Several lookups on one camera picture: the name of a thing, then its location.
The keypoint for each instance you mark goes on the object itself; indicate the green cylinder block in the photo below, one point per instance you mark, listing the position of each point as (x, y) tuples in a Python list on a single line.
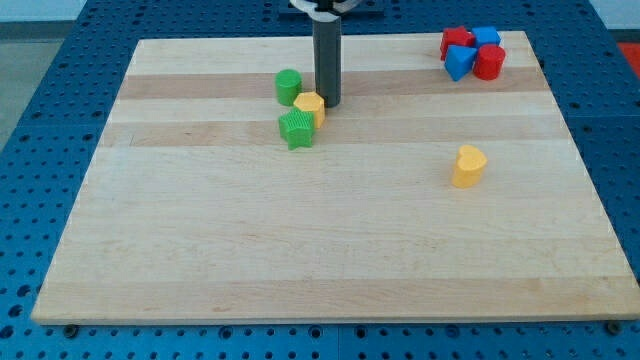
[(288, 84)]

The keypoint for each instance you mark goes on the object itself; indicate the yellow hexagon block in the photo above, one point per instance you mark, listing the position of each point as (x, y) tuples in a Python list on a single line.
[(314, 103)]

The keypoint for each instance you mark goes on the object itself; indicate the green star block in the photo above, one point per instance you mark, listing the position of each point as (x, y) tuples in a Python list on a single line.
[(297, 128)]

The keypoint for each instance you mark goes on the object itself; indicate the wooden board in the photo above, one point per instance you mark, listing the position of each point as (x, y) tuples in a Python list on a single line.
[(194, 211)]

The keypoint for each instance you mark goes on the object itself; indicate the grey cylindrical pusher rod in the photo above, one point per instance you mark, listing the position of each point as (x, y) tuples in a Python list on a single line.
[(327, 60)]

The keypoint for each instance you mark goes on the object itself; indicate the yellow heart block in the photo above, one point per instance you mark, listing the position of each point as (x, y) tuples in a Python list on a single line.
[(468, 167)]

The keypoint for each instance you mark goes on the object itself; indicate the blue triangle block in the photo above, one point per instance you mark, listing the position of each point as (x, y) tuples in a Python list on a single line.
[(459, 61)]

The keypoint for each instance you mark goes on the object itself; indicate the red star-shaped block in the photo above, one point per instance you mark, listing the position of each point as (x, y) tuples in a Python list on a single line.
[(458, 36)]

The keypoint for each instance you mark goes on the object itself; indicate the red cylinder block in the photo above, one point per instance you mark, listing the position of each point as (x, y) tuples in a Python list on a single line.
[(489, 62)]

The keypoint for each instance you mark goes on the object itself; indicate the blue cube block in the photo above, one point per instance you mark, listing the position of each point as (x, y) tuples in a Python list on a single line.
[(486, 35)]

